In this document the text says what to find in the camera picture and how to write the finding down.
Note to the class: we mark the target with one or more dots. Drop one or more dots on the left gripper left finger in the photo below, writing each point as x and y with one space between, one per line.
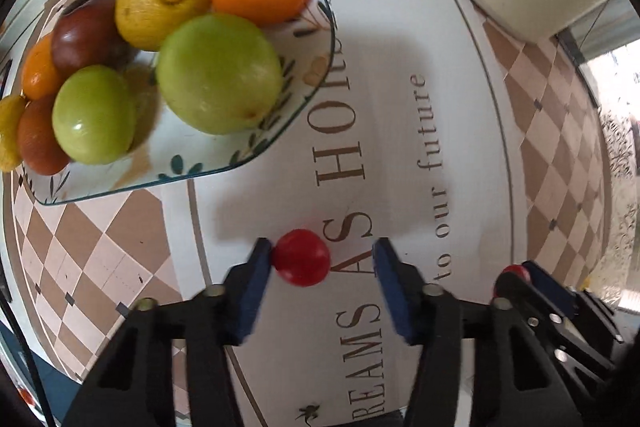
253 277

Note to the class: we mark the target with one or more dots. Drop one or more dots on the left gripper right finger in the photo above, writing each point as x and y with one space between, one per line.
395 282

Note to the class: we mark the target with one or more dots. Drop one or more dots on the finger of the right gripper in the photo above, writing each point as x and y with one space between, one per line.
522 295
550 286

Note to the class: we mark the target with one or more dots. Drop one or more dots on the red cherry tomato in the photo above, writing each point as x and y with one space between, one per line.
517 270
301 258

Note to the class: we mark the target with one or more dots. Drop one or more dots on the large green apple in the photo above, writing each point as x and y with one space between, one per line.
219 74

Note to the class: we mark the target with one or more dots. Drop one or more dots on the small green apple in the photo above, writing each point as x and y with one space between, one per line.
94 116

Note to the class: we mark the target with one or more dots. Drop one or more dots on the dark orange tangerine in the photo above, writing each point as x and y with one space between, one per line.
36 139

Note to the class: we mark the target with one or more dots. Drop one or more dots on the bright orange front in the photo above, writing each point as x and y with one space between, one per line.
39 77

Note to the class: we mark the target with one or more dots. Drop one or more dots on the small yellow citrus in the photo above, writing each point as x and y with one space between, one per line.
11 111

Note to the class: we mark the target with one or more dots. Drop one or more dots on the checkered kitchen mat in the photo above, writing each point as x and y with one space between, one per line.
468 149

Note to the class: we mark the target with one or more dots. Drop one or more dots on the floral oval plate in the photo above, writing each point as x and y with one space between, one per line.
167 149

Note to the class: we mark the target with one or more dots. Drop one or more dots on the dark red apple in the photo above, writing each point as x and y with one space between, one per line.
86 34

